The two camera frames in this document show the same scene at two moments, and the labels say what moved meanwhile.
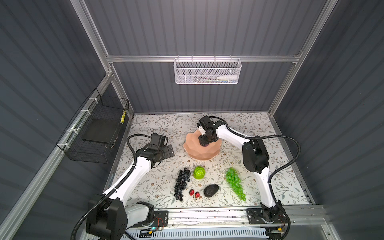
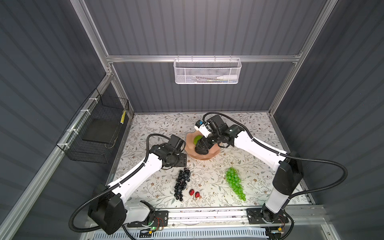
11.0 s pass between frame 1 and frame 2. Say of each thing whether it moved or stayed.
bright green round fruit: moved
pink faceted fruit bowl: stayed
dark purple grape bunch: stayed
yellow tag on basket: stayed
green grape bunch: stayed
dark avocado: moved
